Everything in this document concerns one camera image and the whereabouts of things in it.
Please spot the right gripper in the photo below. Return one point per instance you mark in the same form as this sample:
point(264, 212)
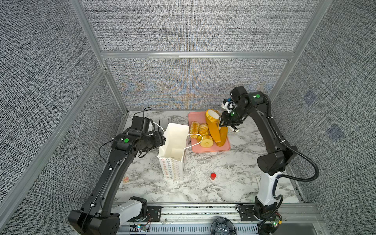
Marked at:
point(226, 121)

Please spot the round striped bun centre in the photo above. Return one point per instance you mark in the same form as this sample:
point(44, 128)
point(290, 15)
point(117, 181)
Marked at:
point(203, 129)

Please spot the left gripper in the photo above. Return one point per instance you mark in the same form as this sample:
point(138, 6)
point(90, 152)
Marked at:
point(159, 139)

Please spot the white printed paper bag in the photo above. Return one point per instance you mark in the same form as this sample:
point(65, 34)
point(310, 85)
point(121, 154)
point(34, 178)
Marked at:
point(172, 155)

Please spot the striped croissant bread left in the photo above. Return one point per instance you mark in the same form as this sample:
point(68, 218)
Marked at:
point(194, 129)

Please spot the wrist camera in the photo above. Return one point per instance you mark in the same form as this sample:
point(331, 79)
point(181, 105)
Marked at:
point(228, 105)
point(140, 125)

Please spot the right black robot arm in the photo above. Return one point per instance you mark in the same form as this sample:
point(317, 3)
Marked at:
point(280, 153)

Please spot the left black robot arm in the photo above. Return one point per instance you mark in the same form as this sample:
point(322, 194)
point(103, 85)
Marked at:
point(95, 216)

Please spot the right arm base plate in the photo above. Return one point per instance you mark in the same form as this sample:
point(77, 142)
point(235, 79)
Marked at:
point(246, 212)

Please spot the aluminium front rail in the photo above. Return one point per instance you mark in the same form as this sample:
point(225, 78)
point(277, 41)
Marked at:
point(204, 213)

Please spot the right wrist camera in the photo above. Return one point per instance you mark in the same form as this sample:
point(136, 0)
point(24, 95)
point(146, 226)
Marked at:
point(228, 105)

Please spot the long yellow baguette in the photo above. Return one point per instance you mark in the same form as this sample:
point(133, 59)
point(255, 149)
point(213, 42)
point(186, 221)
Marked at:
point(212, 119)

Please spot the black round fan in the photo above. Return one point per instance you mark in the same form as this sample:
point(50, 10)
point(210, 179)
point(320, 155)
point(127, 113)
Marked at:
point(223, 226)

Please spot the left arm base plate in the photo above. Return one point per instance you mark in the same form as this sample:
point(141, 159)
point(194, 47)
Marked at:
point(154, 213)

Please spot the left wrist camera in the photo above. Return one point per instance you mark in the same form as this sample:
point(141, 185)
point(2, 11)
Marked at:
point(140, 125)

